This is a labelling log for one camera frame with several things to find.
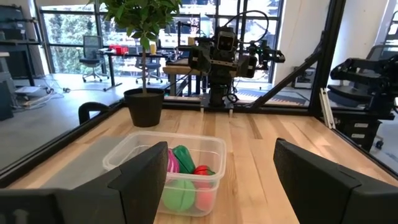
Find dark floor cart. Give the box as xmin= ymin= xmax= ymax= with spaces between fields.
xmin=0 ymin=79 xmax=15 ymax=122

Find red box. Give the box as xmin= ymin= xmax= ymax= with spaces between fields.
xmin=108 ymin=44 xmax=129 ymax=56

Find black office desk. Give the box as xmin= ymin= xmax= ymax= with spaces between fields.
xmin=98 ymin=49 xmax=175 ymax=92

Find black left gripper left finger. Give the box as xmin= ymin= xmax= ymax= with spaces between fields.
xmin=0 ymin=141 xmax=169 ymax=224

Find pink orange toy peach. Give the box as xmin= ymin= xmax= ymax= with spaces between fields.
xmin=195 ymin=186 xmax=215 ymax=212

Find bulky black machine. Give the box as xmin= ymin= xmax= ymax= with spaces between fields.
xmin=328 ymin=46 xmax=398 ymax=121

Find grey mesh office chair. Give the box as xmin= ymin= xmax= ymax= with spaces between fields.
xmin=79 ymin=35 xmax=110 ymax=84

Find black shelf unit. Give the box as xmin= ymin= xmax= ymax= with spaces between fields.
xmin=0 ymin=4 xmax=43 ymax=87

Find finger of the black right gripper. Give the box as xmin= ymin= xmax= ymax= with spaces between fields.
xmin=238 ymin=54 xmax=259 ymax=79
xmin=188 ymin=44 xmax=214 ymax=73

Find blue office chair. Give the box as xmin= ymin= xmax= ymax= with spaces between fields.
xmin=136 ymin=55 xmax=165 ymax=85

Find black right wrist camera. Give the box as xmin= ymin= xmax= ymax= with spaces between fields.
xmin=216 ymin=26 xmax=236 ymax=53

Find white metal bracket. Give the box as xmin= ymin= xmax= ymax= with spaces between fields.
xmin=319 ymin=87 xmax=337 ymax=130

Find round green toy fruit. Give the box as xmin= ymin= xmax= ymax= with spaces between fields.
xmin=161 ymin=179 xmax=197 ymax=213

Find red toy tomato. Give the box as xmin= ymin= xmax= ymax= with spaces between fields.
xmin=193 ymin=165 xmax=216 ymax=187

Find green toy bell pepper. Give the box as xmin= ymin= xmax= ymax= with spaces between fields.
xmin=172 ymin=144 xmax=197 ymax=175

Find black aluminium table frame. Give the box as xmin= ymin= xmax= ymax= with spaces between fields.
xmin=0 ymin=0 xmax=398 ymax=187

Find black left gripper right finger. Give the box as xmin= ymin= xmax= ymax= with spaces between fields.
xmin=273 ymin=138 xmax=398 ymax=224

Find purple striped toy onion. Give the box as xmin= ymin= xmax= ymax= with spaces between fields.
xmin=167 ymin=148 xmax=180 ymax=174

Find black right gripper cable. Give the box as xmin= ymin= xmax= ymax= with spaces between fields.
xmin=223 ymin=9 xmax=270 ymax=43

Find clear plastic tupperware container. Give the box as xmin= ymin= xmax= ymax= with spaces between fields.
xmin=102 ymin=130 xmax=227 ymax=218

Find black cabinet with white labels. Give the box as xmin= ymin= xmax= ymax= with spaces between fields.
xmin=334 ymin=111 xmax=384 ymax=152

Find wooden background table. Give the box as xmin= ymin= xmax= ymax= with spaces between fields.
xmin=162 ymin=58 xmax=206 ymax=96

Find green plant in black pot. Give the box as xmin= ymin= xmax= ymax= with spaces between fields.
xmin=88 ymin=0 xmax=183 ymax=128

